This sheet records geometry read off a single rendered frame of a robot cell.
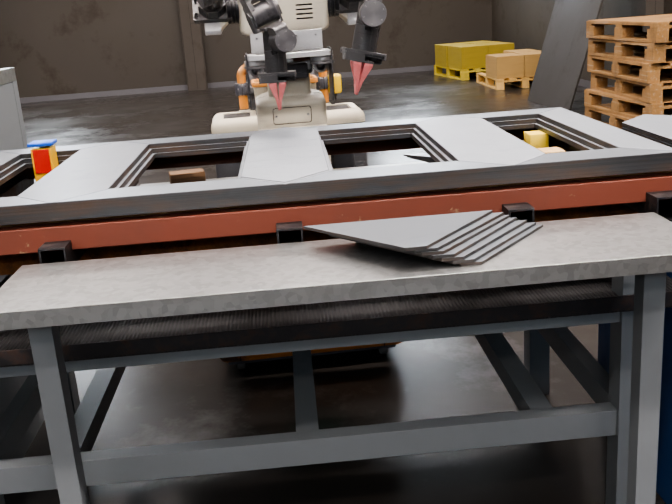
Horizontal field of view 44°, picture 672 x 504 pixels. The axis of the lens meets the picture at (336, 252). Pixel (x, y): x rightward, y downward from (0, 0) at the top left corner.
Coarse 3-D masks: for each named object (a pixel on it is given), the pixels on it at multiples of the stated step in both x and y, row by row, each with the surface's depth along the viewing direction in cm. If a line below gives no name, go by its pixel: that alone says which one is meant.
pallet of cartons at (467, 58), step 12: (444, 48) 1203; (456, 48) 1160; (468, 48) 1143; (480, 48) 1147; (492, 48) 1150; (504, 48) 1153; (444, 60) 1209; (456, 60) 1165; (468, 60) 1148; (480, 60) 1152; (456, 72) 1268; (468, 72) 1149
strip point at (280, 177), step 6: (270, 174) 171; (276, 174) 170; (282, 174) 170; (288, 174) 169; (294, 174) 169; (300, 174) 168; (306, 174) 168; (312, 174) 168; (270, 180) 165; (276, 180) 164; (282, 180) 164; (288, 180) 164
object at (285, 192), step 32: (352, 128) 224; (384, 128) 224; (416, 128) 223; (512, 128) 225; (544, 128) 217; (64, 160) 220; (448, 160) 178; (608, 160) 164; (640, 160) 164; (192, 192) 160; (224, 192) 160; (256, 192) 161; (288, 192) 161; (320, 192) 162; (352, 192) 162; (384, 192) 163; (0, 224) 159
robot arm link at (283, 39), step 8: (280, 8) 216; (248, 16) 213; (280, 16) 216; (272, 24) 213; (280, 24) 209; (256, 32) 215; (272, 32) 210; (280, 32) 209; (288, 32) 210; (272, 40) 211; (280, 40) 209; (288, 40) 210; (296, 40) 211; (272, 48) 214; (280, 48) 210; (288, 48) 210
